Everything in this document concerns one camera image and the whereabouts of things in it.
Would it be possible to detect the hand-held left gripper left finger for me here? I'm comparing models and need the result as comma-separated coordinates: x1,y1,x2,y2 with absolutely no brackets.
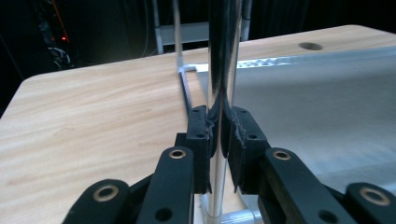
176,105,216,194

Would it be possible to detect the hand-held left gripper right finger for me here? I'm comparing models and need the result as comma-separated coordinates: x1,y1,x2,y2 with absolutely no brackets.
222,106,271,195

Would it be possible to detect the two-tier metal rack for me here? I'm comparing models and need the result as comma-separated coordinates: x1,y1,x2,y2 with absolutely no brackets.
172,0,396,224

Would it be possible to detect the dark computer tower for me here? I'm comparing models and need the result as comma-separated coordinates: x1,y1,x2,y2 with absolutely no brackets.
34,0,78,71

